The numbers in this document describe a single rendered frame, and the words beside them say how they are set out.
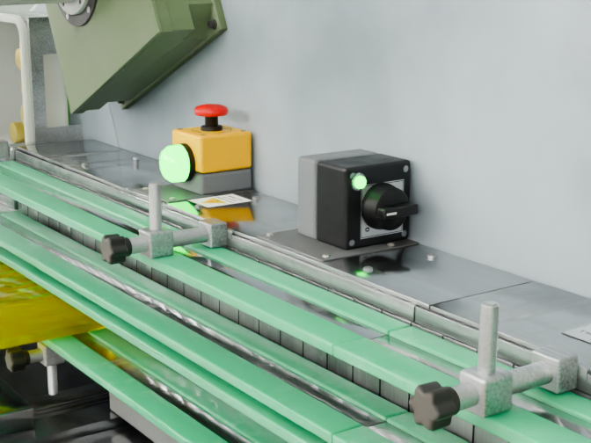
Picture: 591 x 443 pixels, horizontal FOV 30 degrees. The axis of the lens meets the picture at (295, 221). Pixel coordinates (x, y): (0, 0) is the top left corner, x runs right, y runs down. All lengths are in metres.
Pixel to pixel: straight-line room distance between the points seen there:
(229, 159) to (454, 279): 0.41
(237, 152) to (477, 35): 0.40
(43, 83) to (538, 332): 1.04
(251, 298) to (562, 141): 0.29
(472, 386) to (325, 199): 0.37
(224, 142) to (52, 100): 0.50
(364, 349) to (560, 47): 0.30
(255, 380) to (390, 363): 0.20
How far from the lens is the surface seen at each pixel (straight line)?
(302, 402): 0.93
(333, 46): 1.16
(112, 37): 1.41
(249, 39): 1.30
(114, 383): 1.24
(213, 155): 1.27
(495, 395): 0.73
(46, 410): 1.51
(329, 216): 1.05
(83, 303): 1.27
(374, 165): 1.04
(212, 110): 1.29
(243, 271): 1.05
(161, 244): 1.09
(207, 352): 1.05
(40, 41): 1.70
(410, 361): 0.82
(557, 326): 0.86
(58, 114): 1.72
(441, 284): 0.95
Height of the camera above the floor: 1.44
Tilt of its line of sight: 34 degrees down
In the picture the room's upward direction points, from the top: 99 degrees counter-clockwise
